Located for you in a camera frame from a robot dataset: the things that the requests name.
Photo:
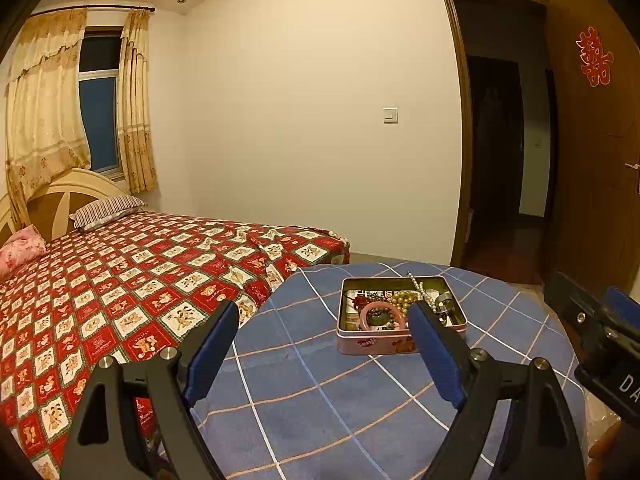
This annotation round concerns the pink floral pillow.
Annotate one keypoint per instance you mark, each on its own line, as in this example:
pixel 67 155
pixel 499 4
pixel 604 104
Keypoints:
pixel 20 250

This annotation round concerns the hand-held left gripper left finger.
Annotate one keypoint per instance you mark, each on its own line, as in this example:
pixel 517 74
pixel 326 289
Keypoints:
pixel 212 355

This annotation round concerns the brown wooden door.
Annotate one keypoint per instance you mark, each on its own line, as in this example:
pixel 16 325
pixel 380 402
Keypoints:
pixel 590 160

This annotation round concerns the blue checked tablecloth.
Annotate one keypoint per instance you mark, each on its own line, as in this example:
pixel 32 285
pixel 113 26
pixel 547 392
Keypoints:
pixel 325 400

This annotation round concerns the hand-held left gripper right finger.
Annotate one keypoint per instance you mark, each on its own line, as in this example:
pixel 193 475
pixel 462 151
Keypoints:
pixel 435 355

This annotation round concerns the silver bangle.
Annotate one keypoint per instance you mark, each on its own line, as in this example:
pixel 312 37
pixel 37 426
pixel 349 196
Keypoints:
pixel 440 306

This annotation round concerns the bed with red quilt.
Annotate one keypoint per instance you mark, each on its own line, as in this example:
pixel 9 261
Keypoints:
pixel 150 280

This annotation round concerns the red paper door decoration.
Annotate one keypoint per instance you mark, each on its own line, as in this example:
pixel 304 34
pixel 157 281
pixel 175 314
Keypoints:
pixel 595 57

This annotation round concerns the dark wooden door frame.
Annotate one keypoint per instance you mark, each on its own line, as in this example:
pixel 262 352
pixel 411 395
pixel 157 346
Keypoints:
pixel 462 110

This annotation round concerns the cream wooden headboard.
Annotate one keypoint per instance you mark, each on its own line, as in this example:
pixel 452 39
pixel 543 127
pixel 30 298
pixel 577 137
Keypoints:
pixel 55 200

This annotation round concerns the pink tin box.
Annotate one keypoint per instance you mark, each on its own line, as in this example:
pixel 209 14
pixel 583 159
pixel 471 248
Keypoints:
pixel 380 345

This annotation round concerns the pink bangle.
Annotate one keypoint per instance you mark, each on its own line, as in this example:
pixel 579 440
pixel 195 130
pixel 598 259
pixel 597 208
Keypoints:
pixel 364 311

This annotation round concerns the person's right hand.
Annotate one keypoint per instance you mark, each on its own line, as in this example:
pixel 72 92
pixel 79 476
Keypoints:
pixel 605 452

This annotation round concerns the green jade bangle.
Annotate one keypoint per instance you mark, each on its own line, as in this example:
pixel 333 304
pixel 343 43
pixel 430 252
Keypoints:
pixel 381 318

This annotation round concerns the white light switch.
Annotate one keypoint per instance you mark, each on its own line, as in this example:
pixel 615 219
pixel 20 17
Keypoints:
pixel 390 115

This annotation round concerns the wide yellow floral curtain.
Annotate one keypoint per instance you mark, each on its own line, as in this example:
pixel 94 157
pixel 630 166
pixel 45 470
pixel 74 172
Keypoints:
pixel 45 110

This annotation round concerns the dark curtain rod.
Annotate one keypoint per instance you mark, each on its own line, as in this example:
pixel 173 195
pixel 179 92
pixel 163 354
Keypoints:
pixel 105 7

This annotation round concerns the striped pillow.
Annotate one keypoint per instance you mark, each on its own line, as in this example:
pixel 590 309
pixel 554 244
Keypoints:
pixel 105 212

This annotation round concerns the window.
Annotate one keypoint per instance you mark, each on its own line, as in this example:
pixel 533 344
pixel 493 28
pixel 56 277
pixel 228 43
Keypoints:
pixel 100 125

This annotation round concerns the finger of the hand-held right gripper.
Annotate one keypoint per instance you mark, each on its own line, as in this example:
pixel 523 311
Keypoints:
pixel 620 310
pixel 570 305

